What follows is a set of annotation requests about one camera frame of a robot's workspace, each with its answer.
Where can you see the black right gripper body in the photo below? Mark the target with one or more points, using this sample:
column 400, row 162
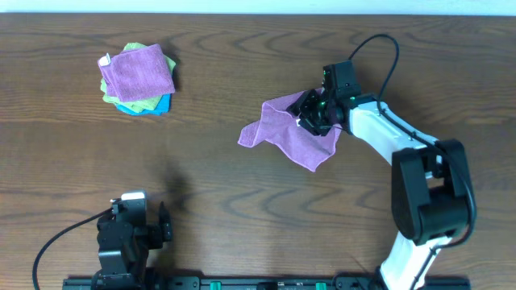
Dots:
column 314, row 113

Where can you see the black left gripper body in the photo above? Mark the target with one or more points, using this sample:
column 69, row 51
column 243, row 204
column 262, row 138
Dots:
column 156, row 237

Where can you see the purple microfiber cloth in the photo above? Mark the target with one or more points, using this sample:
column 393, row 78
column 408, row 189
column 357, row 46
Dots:
column 278, row 127

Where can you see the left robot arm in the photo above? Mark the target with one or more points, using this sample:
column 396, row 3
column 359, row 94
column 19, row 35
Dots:
column 125, row 239

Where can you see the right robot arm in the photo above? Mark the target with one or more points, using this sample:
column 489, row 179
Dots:
column 432, row 201

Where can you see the folded blue cloth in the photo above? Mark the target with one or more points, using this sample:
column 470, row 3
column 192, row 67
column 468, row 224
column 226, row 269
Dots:
column 155, row 105

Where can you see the folded purple cloth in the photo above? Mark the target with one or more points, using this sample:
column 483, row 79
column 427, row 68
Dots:
column 137, row 74

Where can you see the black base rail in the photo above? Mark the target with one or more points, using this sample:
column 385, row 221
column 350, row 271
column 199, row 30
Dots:
column 242, row 283

